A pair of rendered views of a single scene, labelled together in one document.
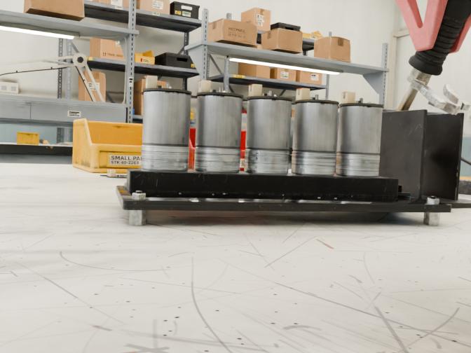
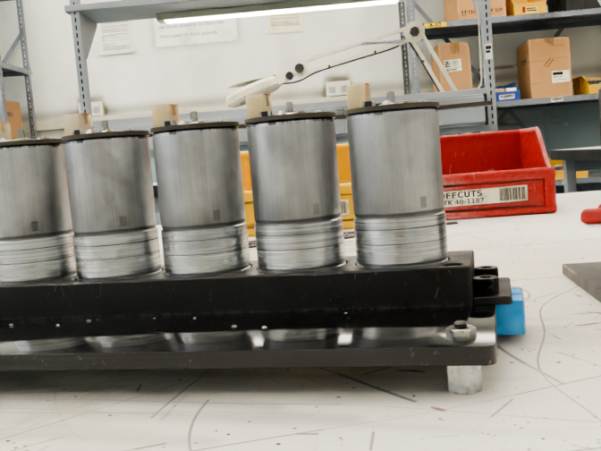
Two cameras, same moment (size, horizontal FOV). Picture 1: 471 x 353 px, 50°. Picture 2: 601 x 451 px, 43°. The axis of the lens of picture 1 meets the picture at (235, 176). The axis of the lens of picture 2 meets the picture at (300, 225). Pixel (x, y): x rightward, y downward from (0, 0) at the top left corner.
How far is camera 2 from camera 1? 0.18 m
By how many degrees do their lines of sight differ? 30
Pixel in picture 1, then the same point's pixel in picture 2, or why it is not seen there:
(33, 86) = (371, 80)
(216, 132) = (80, 208)
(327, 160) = (299, 239)
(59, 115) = not seen: hidden behind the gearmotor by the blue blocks
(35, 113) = not seen: hidden behind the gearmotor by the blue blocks
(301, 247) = not seen: outside the picture
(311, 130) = (261, 181)
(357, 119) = (361, 143)
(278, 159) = (198, 245)
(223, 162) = (99, 259)
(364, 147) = (380, 202)
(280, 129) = (192, 188)
